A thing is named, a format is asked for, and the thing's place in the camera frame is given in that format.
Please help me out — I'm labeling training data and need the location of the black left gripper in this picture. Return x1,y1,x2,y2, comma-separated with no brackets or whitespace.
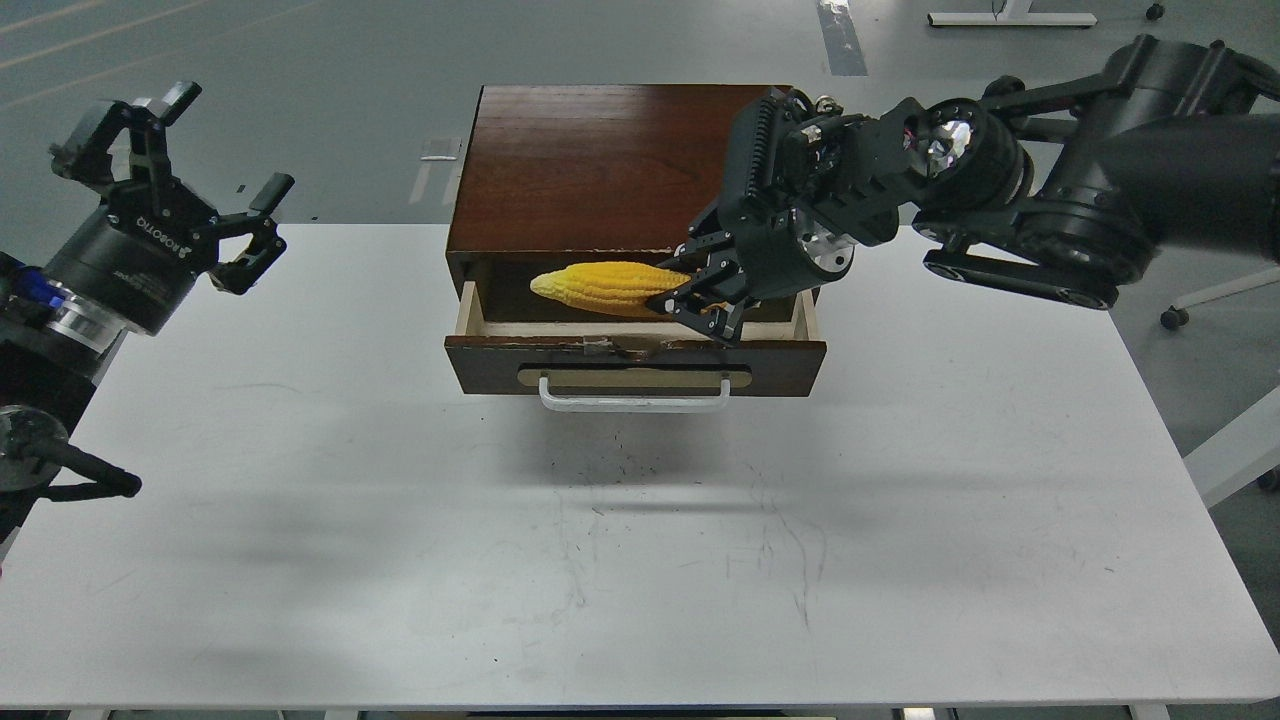
44,81,297,337

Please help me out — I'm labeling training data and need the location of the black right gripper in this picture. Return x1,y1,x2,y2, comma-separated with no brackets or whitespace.
645,87,854,347

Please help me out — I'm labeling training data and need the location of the yellow corn cob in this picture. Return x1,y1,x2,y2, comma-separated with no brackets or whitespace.
529,261,690,319

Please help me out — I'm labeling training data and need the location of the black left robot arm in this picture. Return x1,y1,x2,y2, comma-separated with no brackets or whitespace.
1,81,294,541

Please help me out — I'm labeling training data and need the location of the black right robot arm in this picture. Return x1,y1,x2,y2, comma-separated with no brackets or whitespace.
646,35,1279,345

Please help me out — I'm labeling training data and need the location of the dark wooden drawer cabinet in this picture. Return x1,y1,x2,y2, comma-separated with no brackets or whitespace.
445,85,767,288

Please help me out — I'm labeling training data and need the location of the white desk leg base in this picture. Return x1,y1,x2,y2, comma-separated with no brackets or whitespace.
927,1,1098,29

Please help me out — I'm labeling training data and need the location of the wooden drawer with white handle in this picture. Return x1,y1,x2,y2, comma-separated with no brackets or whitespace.
444,281,827,397

